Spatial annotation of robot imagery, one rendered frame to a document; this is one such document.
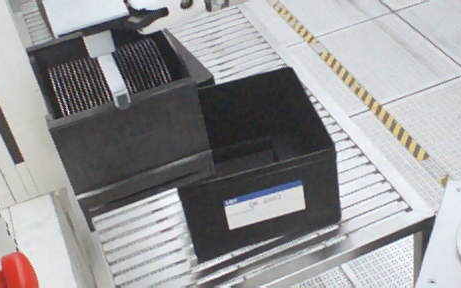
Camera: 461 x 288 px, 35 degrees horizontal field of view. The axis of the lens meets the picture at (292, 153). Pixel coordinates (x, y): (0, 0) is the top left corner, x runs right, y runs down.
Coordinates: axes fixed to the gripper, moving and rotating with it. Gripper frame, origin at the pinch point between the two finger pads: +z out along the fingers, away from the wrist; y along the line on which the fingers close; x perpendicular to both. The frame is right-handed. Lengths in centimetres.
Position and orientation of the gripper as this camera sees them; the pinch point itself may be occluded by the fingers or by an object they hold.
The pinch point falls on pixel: (91, 16)
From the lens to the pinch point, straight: 105.6
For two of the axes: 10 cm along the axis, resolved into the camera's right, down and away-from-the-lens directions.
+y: -3.9, -5.5, 7.3
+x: -1.1, -7.7, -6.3
